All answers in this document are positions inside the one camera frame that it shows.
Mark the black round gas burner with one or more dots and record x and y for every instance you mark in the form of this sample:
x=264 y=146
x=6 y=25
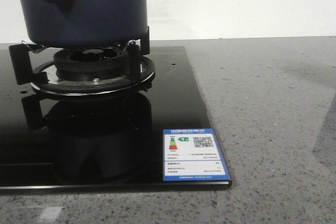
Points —
x=86 y=65

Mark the black glass gas stove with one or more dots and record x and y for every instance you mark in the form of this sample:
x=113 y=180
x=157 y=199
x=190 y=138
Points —
x=111 y=142

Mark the dark blue cooking pot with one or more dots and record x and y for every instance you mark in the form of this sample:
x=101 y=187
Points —
x=84 y=23

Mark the black pot support grate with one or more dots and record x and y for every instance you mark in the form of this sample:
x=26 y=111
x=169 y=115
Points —
x=44 y=79

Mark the blue energy label sticker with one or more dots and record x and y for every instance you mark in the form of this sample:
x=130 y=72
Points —
x=193 y=155

